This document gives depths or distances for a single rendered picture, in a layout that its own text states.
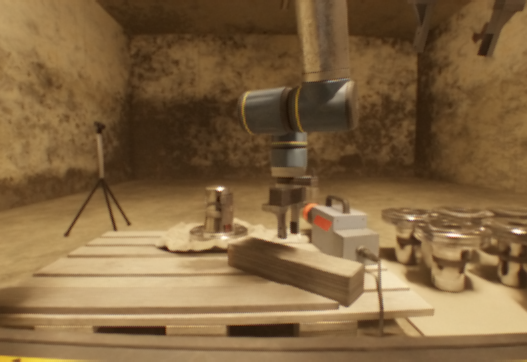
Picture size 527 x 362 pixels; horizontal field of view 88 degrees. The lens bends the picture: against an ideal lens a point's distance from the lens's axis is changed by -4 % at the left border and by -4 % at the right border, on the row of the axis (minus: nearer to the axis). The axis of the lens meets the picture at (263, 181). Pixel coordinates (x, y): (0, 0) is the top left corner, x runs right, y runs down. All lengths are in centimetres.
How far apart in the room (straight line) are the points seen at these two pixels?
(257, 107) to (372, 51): 628
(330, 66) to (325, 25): 8
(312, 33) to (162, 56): 606
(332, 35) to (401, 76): 643
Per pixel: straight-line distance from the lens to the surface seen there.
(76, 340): 37
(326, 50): 63
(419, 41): 65
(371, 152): 658
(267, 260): 92
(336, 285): 81
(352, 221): 112
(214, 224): 126
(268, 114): 67
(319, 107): 63
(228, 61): 636
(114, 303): 86
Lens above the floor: 54
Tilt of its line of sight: 6 degrees down
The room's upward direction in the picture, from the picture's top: straight up
